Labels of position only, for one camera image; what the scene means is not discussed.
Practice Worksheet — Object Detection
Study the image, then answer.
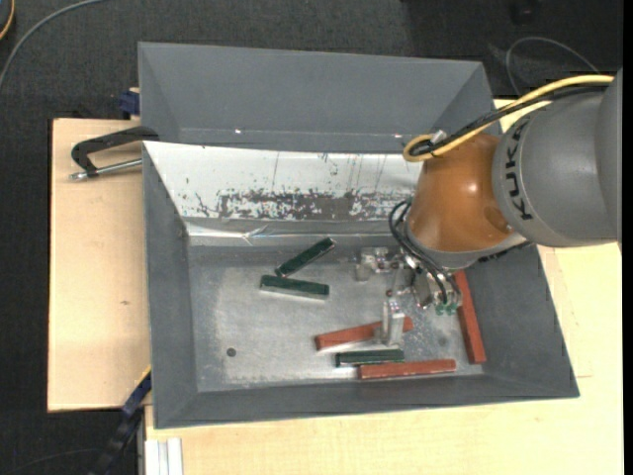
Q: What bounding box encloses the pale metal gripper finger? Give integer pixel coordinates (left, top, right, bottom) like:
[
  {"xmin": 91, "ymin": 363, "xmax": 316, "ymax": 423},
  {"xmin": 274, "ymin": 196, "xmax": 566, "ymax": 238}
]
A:
[
  {"xmin": 379, "ymin": 300, "xmax": 407, "ymax": 345},
  {"xmin": 353, "ymin": 246, "xmax": 395, "ymax": 282}
]

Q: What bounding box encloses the dark green flat block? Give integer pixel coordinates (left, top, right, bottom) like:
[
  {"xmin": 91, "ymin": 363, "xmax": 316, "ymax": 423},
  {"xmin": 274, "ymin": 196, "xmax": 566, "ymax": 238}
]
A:
[
  {"xmin": 274, "ymin": 237, "xmax": 337, "ymax": 278},
  {"xmin": 258, "ymin": 274, "xmax": 330, "ymax": 301},
  {"xmin": 334, "ymin": 347, "xmax": 407, "ymax": 368}
]

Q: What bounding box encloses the red-brown flat block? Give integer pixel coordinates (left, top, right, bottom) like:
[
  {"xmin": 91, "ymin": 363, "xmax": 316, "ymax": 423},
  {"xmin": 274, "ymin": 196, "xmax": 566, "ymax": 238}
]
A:
[
  {"xmin": 314, "ymin": 316, "xmax": 414, "ymax": 352},
  {"xmin": 451, "ymin": 270, "xmax": 489, "ymax": 365},
  {"xmin": 356, "ymin": 358, "xmax": 458, "ymax": 381}
]

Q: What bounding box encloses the grey metal bin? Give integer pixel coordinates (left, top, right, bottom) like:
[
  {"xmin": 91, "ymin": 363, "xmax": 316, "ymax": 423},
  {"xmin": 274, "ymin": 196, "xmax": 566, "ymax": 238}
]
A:
[{"xmin": 136, "ymin": 41, "xmax": 581, "ymax": 429}]

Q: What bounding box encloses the pale wood flat board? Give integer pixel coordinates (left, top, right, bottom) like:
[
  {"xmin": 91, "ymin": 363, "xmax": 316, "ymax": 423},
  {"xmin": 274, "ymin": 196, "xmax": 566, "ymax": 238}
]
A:
[{"xmin": 46, "ymin": 118, "xmax": 154, "ymax": 413}]

